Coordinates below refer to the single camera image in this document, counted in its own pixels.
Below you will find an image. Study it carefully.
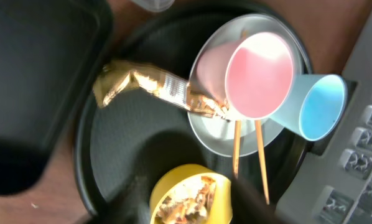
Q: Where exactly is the light grey plate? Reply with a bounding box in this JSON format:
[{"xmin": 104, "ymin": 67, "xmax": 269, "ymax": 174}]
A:
[{"xmin": 188, "ymin": 13, "xmax": 312, "ymax": 157}]

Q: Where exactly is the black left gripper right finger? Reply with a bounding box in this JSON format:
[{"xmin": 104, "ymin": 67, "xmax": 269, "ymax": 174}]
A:
[{"xmin": 231, "ymin": 177, "xmax": 285, "ymax": 224}]

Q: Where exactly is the rectangular black tray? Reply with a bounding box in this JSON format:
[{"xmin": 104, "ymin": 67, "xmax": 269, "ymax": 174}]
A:
[{"xmin": 0, "ymin": 0, "xmax": 113, "ymax": 196}]

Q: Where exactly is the yellow bowl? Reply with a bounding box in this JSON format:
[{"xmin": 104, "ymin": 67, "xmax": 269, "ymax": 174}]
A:
[{"xmin": 149, "ymin": 164, "xmax": 233, "ymax": 224}]

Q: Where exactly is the blue plastic cup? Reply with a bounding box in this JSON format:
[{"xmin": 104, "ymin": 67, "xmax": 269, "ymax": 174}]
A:
[{"xmin": 270, "ymin": 74, "xmax": 348, "ymax": 141}]

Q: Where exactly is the right wooden chopstick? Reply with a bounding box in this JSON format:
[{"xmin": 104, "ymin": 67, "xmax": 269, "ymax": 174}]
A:
[{"xmin": 254, "ymin": 119, "xmax": 270, "ymax": 205}]

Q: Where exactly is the grey dishwasher rack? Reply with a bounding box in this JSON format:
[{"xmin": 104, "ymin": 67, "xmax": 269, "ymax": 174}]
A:
[{"xmin": 276, "ymin": 12, "xmax": 372, "ymax": 223}]

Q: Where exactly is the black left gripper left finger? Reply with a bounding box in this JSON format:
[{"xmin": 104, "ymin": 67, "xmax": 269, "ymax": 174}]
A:
[{"xmin": 80, "ymin": 175, "xmax": 155, "ymax": 224}]

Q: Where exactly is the gold snack wrapper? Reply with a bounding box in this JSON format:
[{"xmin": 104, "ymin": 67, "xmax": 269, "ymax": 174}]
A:
[{"xmin": 93, "ymin": 59, "xmax": 230, "ymax": 119}]

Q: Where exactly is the food scraps and rice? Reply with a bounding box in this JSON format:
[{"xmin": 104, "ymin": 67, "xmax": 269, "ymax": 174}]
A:
[{"xmin": 155, "ymin": 175, "xmax": 216, "ymax": 224}]

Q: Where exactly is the wooden chopstick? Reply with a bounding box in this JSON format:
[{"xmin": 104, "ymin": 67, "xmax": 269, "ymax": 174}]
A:
[
  {"xmin": 254, "ymin": 119, "xmax": 270, "ymax": 205},
  {"xmin": 233, "ymin": 120, "xmax": 241, "ymax": 179}
]

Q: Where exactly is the left wooden chopstick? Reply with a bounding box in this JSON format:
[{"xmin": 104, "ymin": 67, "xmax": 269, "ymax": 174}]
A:
[{"xmin": 233, "ymin": 120, "xmax": 241, "ymax": 179}]

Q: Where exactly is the clear plastic bin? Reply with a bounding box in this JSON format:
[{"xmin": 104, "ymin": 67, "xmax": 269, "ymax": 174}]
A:
[{"xmin": 131, "ymin": 0, "xmax": 175, "ymax": 13}]

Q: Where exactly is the pink plastic cup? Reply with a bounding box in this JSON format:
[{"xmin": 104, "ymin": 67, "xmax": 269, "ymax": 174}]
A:
[{"xmin": 196, "ymin": 32, "xmax": 295, "ymax": 120}]

